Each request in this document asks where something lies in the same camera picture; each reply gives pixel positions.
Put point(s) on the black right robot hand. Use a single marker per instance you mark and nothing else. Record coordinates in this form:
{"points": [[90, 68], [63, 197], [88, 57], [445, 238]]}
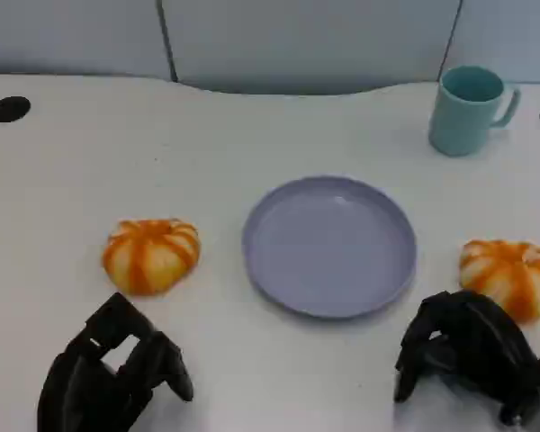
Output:
{"points": [[472, 342]]}

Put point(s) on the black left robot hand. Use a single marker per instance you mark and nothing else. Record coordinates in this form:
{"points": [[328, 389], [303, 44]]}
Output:
{"points": [[90, 387]]}

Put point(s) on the orange and white bread roll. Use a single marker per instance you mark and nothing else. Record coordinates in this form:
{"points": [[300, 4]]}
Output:
{"points": [[150, 256], [510, 274]]}

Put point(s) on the lilac plate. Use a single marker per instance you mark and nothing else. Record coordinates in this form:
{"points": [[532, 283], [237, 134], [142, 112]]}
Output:
{"points": [[329, 246]]}

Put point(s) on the pale green mug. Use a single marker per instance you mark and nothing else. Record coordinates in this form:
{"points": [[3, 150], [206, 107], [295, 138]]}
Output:
{"points": [[465, 112]]}

